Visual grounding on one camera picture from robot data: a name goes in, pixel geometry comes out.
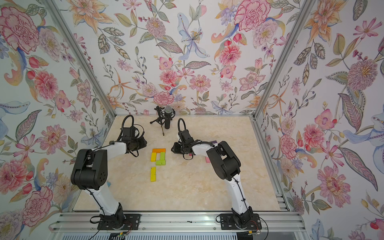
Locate black microphone tripod stand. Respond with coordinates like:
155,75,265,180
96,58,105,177
150,106,165,135

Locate orange long block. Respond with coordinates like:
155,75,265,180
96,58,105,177
152,149,166,153

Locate yellow short block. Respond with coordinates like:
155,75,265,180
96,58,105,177
151,153,157,162

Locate black mesh microphone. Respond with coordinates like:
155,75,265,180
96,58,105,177
164,106,175,130

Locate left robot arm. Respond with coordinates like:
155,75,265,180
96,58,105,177
71,125,147,230

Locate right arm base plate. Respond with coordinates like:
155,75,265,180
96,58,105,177
216,213,262,231

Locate yellow long block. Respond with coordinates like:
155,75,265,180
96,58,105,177
150,167,157,182

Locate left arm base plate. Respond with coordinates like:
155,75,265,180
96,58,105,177
97,214,142,231

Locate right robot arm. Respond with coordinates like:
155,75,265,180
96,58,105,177
172,130,253,229

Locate aluminium front rail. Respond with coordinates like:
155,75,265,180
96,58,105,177
48,211,306,233

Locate lime green block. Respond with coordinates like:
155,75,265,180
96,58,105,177
160,152,166,161
156,160,166,166

